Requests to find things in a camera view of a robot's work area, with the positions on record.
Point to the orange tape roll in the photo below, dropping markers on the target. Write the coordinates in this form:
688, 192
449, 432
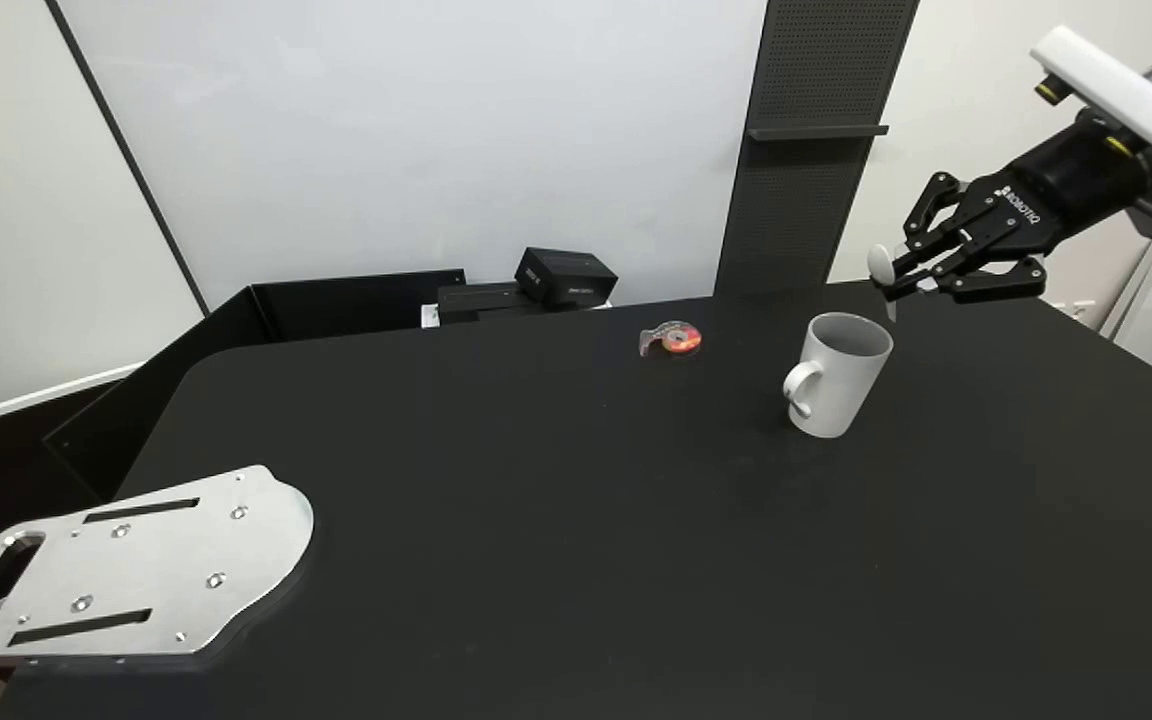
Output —
679, 341

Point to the black pillar with shelf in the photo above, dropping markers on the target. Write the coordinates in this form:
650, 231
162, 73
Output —
802, 202

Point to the small black box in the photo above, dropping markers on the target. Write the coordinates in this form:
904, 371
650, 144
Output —
565, 279

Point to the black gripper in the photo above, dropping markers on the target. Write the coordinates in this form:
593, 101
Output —
1081, 182

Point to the light grey mug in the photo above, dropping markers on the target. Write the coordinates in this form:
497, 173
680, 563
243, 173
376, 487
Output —
836, 395

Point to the white board panel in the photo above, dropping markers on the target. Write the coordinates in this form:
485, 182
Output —
443, 133

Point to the silver metal mounting plate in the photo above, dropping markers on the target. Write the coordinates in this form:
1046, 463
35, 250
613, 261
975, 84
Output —
136, 575

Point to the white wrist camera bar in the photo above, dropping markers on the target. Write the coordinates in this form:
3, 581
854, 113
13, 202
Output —
1121, 84

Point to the small white block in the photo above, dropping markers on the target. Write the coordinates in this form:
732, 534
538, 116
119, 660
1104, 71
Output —
431, 318

